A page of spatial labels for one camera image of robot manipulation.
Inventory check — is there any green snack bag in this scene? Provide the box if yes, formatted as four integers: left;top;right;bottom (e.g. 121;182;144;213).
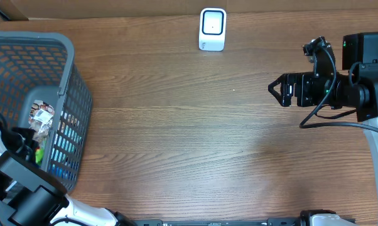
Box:
35;148;45;166

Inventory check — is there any beige cookie snack bag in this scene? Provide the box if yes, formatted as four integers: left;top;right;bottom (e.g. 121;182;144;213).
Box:
28;100;55;143

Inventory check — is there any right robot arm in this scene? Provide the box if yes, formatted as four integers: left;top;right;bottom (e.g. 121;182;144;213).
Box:
268;32;378;197

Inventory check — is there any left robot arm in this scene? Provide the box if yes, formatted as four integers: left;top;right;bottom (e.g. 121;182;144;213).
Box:
0;113;134;225

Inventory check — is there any white barcode scanner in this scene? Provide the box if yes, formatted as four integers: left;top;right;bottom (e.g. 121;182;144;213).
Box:
198;8;227;51

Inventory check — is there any grey plastic shopping basket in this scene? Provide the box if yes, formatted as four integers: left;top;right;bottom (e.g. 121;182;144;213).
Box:
0;31;92;191

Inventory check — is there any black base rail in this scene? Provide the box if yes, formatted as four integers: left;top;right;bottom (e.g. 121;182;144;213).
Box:
133;217;300;226

